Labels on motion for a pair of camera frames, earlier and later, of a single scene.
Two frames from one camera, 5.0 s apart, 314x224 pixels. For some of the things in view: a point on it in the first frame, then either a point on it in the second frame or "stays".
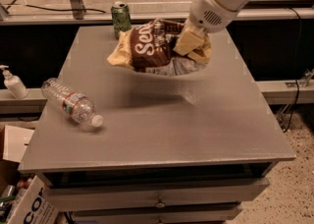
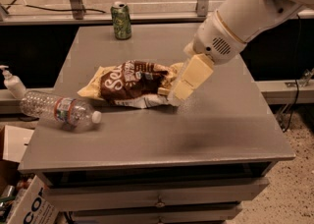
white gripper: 209,14 → 215,39
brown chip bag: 149,46 → 132,83
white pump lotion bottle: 14,84 stays
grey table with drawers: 185,148 stays
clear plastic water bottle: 72,101 → 65,113
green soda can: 121,17 stays
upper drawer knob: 160,203 stays
